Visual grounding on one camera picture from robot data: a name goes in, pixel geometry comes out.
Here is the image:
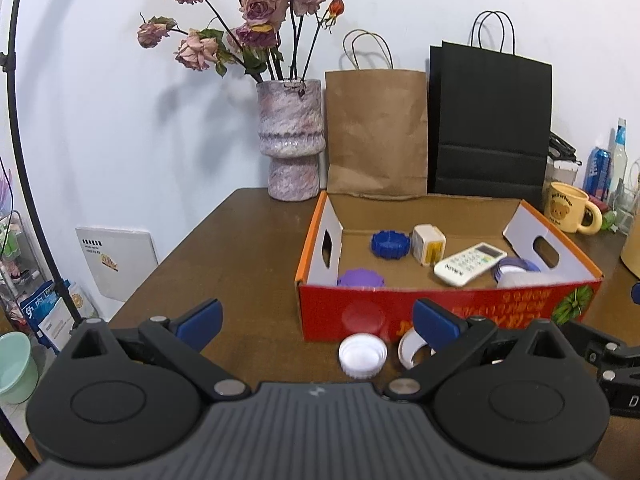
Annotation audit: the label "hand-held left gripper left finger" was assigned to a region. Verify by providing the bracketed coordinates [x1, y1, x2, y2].
[57, 298, 251, 402]

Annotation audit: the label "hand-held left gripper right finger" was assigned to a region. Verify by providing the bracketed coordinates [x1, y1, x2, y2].
[382, 298, 583, 402]

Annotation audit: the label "white plastic ring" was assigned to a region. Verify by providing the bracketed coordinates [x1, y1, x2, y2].
[397, 330, 436, 371]

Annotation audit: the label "white remote control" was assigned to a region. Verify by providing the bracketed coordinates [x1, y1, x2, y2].
[433, 242, 508, 287]

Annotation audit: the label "cream cube plug adapter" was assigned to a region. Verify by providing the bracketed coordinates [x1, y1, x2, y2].
[411, 224, 447, 267]

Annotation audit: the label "white ribbed bottle cap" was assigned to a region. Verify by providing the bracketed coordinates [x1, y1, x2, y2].
[338, 333, 388, 380]

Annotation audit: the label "blue ribbed cap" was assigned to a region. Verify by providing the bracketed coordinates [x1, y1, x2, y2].
[371, 230, 412, 260]

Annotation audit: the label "red orange cardboard box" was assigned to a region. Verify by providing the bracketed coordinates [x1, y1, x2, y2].
[295, 190, 604, 343]

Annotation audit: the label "beige thermos jug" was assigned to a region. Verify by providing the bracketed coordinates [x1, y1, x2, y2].
[620, 230, 640, 278]

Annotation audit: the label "clear glass jar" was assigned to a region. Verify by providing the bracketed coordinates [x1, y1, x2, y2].
[616, 180, 640, 233]

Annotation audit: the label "purple ribbed cap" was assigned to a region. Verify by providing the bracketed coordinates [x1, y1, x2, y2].
[337, 268, 387, 289]

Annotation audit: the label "purple rimmed white jar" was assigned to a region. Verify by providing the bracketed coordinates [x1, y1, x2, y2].
[491, 258, 542, 288]

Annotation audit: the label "yellow bear mug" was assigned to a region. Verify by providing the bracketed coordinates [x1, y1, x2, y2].
[543, 181, 603, 236]

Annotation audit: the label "blue drink can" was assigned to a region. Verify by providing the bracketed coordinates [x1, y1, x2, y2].
[584, 147, 612, 198]

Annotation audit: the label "clear bottle blue label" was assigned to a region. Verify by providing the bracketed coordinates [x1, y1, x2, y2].
[607, 118, 629, 201]

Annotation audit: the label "white printed packet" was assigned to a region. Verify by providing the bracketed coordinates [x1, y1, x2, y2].
[39, 300, 93, 352]

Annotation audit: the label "blue printed packet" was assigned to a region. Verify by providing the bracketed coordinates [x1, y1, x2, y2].
[19, 282, 63, 341]

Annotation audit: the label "mint green bucket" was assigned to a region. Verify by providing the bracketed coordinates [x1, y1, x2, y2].
[0, 331, 40, 405]

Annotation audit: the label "brown paper bag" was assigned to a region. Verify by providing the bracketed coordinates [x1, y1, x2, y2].
[325, 30, 429, 196]

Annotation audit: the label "black paper bag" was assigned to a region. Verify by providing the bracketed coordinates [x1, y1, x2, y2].
[427, 10, 553, 208]

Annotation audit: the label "pink mottled vase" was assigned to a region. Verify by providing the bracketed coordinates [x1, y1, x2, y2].
[256, 79, 326, 202]

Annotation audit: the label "dried pink roses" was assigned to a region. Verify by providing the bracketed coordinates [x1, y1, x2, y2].
[137, 0, 346, 83]

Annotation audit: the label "black lamp stand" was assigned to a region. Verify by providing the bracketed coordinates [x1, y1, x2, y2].
[0, 0, 93, 331]

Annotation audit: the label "white wall panel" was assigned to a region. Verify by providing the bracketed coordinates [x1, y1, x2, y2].
[75, 226, 159, 303]

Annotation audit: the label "wire shelf rack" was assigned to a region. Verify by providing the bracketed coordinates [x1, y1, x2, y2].
[0, 210, 51, 341]

